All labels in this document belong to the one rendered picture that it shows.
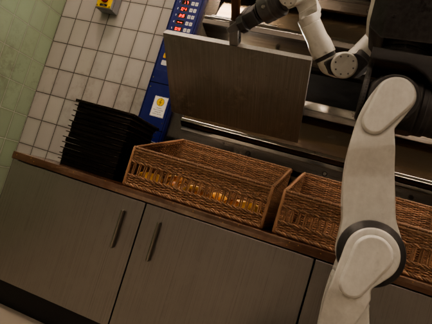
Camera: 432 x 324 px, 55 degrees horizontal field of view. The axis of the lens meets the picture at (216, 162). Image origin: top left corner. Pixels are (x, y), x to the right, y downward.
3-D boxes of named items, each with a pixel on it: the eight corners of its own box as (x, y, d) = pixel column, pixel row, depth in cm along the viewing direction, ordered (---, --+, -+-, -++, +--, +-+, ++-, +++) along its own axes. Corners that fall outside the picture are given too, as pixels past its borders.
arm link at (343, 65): (344, 90, 136) (398, 38, 131) (353, 92, 123) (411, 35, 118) (319, 66, 135) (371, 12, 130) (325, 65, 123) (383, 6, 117)
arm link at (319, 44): (298, 31, 132) (323, 86, 135) (301, 27, 122) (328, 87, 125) (329, 15, 130) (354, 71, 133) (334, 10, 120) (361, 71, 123)
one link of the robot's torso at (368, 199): (390, 285, 101) (417, 101, 105) (404, 297, 84) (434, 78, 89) (326, 270, 105) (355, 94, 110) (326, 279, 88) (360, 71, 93)
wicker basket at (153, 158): (164, 192, 201) (182, 138, 203) (277, 227, 186) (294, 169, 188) (118, 183, 154) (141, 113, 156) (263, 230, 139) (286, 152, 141)
